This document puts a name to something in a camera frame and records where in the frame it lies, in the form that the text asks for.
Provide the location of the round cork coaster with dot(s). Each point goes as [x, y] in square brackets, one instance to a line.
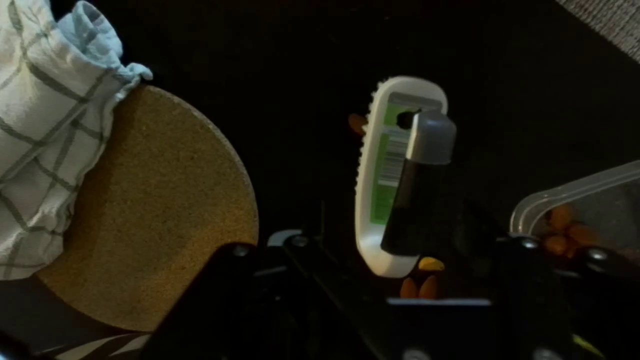
[167, 193]

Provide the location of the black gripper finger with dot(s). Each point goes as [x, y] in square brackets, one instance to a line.
[423, 217]

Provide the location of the white green scrub brush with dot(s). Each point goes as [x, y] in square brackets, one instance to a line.
[381, 165]

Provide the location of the small orange food pieces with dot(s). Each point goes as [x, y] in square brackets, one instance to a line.
[423, 281]

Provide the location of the white checked dish towel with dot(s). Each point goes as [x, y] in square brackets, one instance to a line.
[60, 79]

